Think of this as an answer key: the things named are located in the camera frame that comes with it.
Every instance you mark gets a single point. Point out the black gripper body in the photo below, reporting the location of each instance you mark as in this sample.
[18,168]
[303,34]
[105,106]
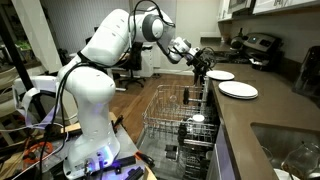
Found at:
[196,60]

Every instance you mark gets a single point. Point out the small white plate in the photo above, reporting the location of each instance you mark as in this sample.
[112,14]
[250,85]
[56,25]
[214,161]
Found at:
[220,75]

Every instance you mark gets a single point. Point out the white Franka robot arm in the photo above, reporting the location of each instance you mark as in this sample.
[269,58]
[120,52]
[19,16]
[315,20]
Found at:
[93,90]

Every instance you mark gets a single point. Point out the large white plate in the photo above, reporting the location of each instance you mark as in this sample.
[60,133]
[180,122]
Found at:
[238,90]

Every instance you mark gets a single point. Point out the lower dishwasher rack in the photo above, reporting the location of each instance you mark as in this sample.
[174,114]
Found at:
[196,163]

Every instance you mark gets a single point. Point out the black tumbler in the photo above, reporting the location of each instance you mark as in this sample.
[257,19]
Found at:
[185,96]

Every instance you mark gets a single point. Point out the clear drinking glass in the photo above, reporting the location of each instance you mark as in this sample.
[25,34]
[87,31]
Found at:
[173,98]

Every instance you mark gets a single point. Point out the black kettle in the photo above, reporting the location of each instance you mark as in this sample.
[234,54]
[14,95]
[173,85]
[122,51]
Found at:
[237,41]

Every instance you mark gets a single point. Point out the white mug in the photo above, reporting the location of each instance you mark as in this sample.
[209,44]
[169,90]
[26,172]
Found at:
[198,118]

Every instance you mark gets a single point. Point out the white drawer unit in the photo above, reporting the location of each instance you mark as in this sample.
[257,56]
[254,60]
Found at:
[148,63]

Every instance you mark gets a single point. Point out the black office chair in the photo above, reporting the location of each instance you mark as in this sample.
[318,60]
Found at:
[135,63]

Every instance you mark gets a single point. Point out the black stove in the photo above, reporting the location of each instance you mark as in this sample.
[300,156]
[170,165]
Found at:
[263,43]

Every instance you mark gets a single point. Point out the dark microwave oven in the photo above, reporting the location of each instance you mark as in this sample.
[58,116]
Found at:
[240,6]

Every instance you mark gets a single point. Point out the gray lower door cabinet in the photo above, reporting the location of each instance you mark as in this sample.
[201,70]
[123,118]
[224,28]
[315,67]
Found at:
[223,156]

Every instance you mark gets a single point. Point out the steel kitchen sink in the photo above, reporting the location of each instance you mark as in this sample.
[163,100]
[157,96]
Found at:
[276,136]

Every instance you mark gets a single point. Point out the robot mounting table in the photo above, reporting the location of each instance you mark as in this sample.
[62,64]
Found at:
[130,143]

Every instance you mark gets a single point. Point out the black countertop appliance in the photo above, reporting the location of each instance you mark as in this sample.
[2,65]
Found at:
[308,75]

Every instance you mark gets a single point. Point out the white upper cabinet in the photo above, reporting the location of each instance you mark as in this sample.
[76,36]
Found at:
[286,5]

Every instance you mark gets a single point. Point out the glass pitcher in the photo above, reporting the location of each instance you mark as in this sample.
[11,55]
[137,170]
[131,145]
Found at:
[301,161]

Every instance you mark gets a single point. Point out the black frame pole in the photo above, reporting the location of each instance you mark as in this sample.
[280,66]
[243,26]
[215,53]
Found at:
[20,70]

